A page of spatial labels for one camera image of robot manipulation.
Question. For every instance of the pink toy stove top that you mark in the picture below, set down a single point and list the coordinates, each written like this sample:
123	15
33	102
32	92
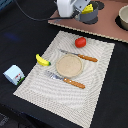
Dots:
105	26

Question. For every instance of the toy knife wooden handle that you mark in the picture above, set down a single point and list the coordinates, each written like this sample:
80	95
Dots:
81	56

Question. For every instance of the grey toy saucepan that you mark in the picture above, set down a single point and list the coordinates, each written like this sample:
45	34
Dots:
89	17

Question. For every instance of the yellow toy cheese wedge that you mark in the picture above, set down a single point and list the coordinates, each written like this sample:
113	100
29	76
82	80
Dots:
88	9

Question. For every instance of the beige woven placemat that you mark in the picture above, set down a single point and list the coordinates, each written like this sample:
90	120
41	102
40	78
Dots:
69	102

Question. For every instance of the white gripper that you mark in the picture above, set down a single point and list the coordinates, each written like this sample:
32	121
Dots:
66	8

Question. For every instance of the yellow toy banana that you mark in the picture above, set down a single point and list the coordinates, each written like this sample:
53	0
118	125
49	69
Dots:
42	61

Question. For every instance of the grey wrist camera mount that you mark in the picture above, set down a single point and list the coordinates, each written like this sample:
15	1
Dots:
79	6

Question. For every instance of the round wooden plate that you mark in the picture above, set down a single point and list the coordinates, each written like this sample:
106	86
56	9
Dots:
69	66

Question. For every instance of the toy fork wooden handle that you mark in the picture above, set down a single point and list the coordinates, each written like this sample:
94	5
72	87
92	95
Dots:
54	76

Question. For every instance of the light blue milk carton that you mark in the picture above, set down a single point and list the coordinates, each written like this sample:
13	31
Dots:
14	74

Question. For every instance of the red toy tomato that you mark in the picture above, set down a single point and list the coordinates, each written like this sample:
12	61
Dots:
80	42

